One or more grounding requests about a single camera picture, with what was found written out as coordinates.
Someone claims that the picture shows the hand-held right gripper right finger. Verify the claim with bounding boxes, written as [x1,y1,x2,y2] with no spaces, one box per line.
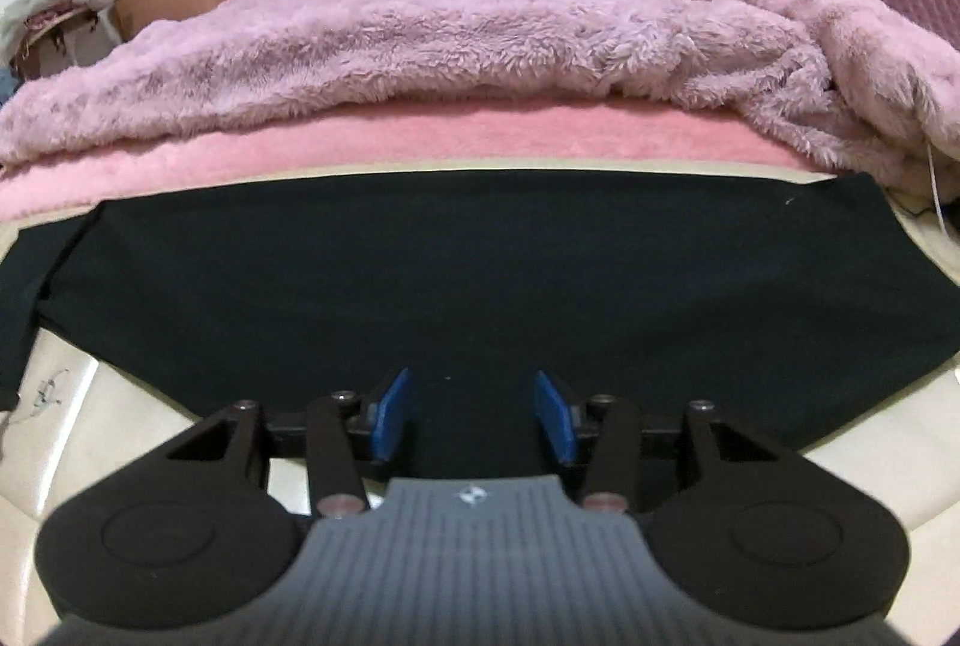
[532,370,807,516]

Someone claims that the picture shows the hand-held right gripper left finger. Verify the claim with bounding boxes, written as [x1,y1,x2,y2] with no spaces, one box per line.
[166,367,415,518]

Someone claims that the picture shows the black pants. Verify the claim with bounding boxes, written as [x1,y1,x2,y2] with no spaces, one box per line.
[0,170,960,489]

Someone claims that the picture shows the pink bed sheet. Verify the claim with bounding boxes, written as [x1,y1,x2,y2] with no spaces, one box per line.
[0,95,841,223]

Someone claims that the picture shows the cream leather bench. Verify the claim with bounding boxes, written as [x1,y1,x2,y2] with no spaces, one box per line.
[0,162,960,617]

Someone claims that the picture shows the mauve fluffy blanket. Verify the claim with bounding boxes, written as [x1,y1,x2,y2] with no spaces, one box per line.
[0,0,960,205]

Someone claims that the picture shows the clear storage box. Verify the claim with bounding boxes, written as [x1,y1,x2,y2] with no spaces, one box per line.
[11,5,125,85]

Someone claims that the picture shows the white cord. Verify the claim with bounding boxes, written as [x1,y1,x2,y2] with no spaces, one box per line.
[926,143,950,235]

